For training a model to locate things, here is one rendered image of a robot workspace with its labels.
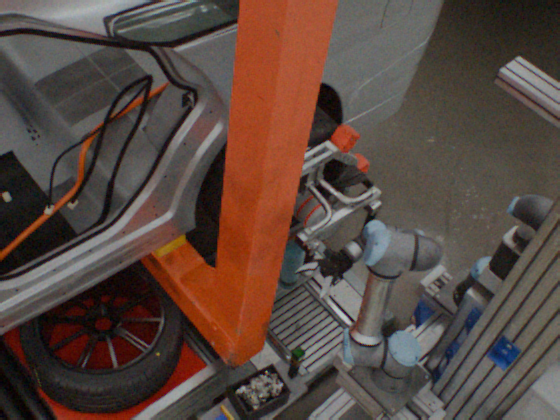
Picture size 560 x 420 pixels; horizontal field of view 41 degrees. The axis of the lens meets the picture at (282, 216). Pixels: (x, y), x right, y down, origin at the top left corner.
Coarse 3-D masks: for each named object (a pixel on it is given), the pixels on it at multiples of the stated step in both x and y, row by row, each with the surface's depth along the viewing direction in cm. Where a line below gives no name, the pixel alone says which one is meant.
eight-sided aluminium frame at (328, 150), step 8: (328, 144) 292; (312, 152) 289; (320, 152) 292; (328, 152) 290; (336, 152) 291; (304, 160) 288; (312, 160) 286; (320, 160) 287; (328, 160) 292; (344, 160) 302; (352, 160) 308; (304, 168) 283; (312, 168) 287; (344, 168) 318; (328, 192) 329; (344, 192) 325; (328, 200) 330; (336, 200) 327; (288, 232) 326; (296, 232) 331; (288, 240) 324
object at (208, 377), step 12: (216, 360) 310; (204, 372) 306; (216, 372) 307; (192, 384) 302; (204, 384) 308; (168, 396) 298; (180, 396) 299; (192, 396) 307; (156, 408) 294; (168, 408) 298; (180, 408) 307
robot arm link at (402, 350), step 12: (384, 336) 253; (396, 336) 252; (408, 336) 253; (384, 348) 250; (396, 348) 249; (408, 348) 250; (420, 348) 252; (384, 360) 250; (396, 360) 249; (408, 360) 248; (396, 372) 254; (408, 372) 256
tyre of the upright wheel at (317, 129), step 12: (324, 120) 299; (312, 132) 288; (324, 132) 292; (312, 144) 292; (216, 156) 291; (216, 168) 292; (204, 180) 297; (216, 180) 292; (204, 192) 300; (216, 192) 294; (324, 192) 332; (204, 204) 306; (216, 204) 297; (216, 216) 302
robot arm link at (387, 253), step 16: (368, 240) 234; (384, 240) 227; (400, 240) 227; (416, 240) 228; (368, 256) 229; (384, 256) 226; (400, 256) 226; (416, 256) 226; (384, 272) 230; (400, 272) 232; (368, 288) 238; (384, 288) 235; (368, 304) 240; (384, 304) 239; (368, 320) 243; (352, 336) 248; (368, 336) 246; (352, 352) 249; (368, 352) 248
